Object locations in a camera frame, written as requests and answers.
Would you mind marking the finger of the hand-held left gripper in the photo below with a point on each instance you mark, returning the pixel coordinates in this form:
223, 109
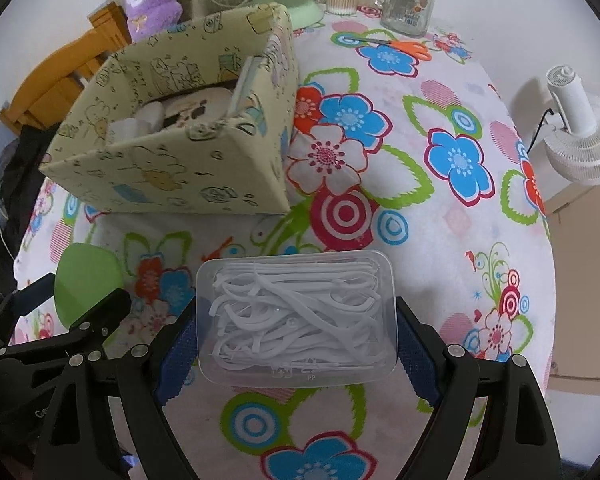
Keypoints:
105, 310
32, 287

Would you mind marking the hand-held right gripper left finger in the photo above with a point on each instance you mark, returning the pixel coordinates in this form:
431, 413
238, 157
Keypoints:
177, 360

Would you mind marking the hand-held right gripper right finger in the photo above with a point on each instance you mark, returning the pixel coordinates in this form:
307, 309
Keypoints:
417, 355

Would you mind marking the green rounded case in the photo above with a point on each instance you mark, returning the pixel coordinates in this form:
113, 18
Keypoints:
82, 280

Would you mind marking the clear box of floss picks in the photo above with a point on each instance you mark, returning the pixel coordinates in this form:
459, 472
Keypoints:
295, 310

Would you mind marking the yellow patterned storage box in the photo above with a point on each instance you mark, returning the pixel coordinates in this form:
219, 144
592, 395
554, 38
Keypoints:
155, 180

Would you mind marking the white rounded earbuds case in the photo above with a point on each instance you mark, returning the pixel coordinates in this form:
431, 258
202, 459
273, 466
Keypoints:
150, 114

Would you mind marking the cream round cartoon coaster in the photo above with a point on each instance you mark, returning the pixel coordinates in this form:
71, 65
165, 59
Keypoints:
195, 105

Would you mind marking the floral tablecloth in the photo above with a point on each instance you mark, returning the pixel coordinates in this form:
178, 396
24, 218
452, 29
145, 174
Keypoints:
430, 240

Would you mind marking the black clothing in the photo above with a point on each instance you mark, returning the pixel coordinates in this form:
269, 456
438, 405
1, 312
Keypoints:
25, 160

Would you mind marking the beige wooden cabinet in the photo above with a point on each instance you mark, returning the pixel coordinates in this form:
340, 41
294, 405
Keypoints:
590, 310

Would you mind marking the wooden chair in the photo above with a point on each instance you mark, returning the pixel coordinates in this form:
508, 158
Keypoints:
45, 85

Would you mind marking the white standing fan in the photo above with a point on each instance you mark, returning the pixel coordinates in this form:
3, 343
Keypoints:
580, 150

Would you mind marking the purple plush toy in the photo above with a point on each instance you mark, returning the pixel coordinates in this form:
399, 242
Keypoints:
150, 5

